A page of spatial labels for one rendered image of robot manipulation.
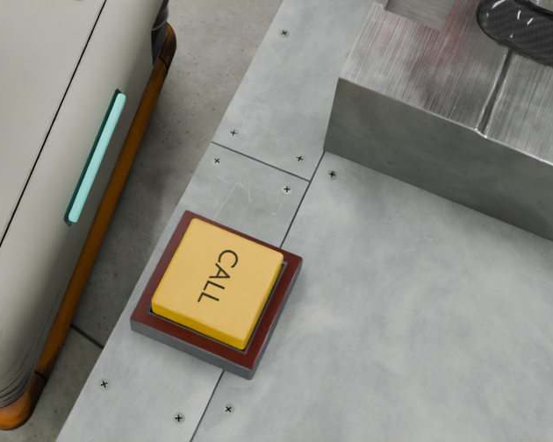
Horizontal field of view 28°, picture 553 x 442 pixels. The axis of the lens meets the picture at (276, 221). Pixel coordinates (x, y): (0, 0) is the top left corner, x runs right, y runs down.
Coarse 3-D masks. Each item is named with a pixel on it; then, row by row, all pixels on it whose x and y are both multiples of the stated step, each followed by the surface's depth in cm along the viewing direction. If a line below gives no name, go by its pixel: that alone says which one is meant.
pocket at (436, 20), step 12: (384, 0) 69; (396, 0) 71; (408, 0) 71; (420, 0) 71; (432, 0) 71; (444, 0) 71; (396, 12) 70; (408, 12) 70; (420, 12) 70; (432, 12) 70; (444, 12) 71; (432, 24) 70; (444, 24) 70
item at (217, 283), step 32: (192, 224) 66; (192, 256) 65; (224, 256) 65; (256, 256) 65; (160, 288) 64; (192, 288) 64; (224, 288) 64; (256, 288) 64; (192, 320) 64; (224, 320) 63; (256, 320) 65
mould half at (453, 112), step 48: (480, 0) 68; (384, 48) 66; (432, 48) 66; (480, 48) 66; (336, 96) 67; (384, 96) 65; (432, 96) 65; (480, 96) 65; (528, 96) 65; (336, 144) 71; (384, 144) 69; (432, 144) 67; (480, 144) 65; (528, 144) 64; (432, 192) 72; (480, 192) 69; (528, 192) 67
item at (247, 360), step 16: (176, 240) 67; (256, 240) 67; (288, 256) 67; (160, 272) 66; (288, 272) 67; (288, 288) 66; (144, 304) 65; (272, 304) 66; (144, 320) 65; (160, 320) 65; (272, 320) 65; (176, 336) 65; (192, 336) 65; (256, 336) 65; (224, 352) 64; (256, 352) 64
